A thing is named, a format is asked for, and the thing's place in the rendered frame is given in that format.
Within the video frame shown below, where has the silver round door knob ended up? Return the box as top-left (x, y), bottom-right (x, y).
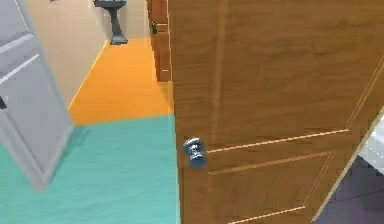
top-left (182, 137), bottom-right (208, 170)

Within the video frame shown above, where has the brown wooden cupboard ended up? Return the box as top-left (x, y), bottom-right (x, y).
top-left (145, 0), bottom-right (173, 83)

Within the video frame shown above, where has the brown wooden room door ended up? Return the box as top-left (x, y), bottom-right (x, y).
top-left (167, 0), bottom-right (384, 224)

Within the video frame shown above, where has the grey panelled room door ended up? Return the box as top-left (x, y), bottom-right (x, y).
top-left (0, 0), bottom-right (74, 194)

